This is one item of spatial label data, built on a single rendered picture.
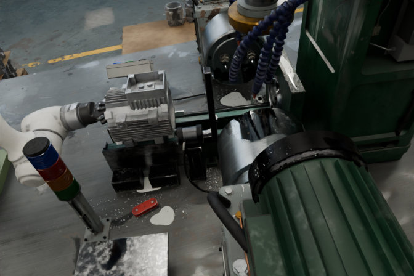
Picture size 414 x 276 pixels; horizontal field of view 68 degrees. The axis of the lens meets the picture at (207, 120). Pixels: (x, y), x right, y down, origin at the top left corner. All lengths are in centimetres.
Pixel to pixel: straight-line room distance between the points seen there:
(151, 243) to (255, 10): 67
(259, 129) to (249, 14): 30
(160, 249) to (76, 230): 36
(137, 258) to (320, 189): 58
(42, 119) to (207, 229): 63
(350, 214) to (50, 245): 94
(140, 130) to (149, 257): 38
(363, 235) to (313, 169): 10
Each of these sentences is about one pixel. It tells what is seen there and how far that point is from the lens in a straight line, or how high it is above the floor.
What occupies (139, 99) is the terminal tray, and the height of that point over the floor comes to 111.
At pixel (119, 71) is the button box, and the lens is 123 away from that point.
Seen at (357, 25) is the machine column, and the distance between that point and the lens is 81.
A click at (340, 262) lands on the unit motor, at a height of 135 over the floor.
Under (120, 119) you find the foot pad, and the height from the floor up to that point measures 107.
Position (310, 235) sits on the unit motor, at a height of 135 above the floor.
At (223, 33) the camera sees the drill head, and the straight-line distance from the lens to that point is 116.
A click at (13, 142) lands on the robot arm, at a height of 112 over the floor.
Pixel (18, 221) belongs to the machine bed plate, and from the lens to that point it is 127.
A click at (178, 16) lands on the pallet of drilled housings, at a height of 25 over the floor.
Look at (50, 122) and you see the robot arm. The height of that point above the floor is 107.
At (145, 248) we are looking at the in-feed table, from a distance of 89.
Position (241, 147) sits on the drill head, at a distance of 74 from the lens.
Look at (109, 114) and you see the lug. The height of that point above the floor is 108.
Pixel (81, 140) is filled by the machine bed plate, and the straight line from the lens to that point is 141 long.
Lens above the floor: 170
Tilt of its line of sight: 44 degrees down
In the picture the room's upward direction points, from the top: 8 degrees counter-clockwise
